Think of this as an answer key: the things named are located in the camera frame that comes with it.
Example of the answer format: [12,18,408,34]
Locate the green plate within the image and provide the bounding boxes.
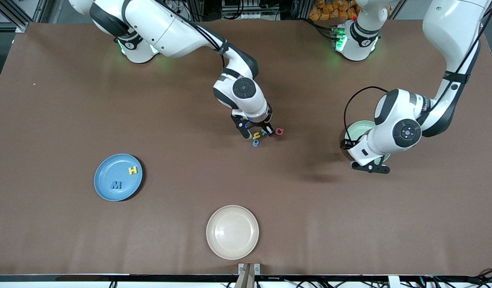
[346,120,392,164]

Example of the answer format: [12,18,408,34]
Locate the cream plate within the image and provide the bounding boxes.
[206,205,259,260]

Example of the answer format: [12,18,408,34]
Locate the blue plate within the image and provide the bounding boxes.
[94,154,143,202]

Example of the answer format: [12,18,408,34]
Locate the white power strip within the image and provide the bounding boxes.
[240,12,280,20]

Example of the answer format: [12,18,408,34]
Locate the pile of orange packets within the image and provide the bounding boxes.
[309,0,360,21]

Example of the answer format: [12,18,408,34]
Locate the wooden stick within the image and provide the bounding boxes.
[235,264,255,288]

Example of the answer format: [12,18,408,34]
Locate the black camera cable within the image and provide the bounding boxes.
[158,0,227,70]
[343,0,492,142]

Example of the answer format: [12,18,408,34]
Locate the metal table edge bracket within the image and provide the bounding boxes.
[238,263,261,276]

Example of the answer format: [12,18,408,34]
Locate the bundle of black cables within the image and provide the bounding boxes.
[422,268,492,288]

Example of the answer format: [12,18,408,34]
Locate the aluminium frame profile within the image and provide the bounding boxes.
[0,0,50,33]

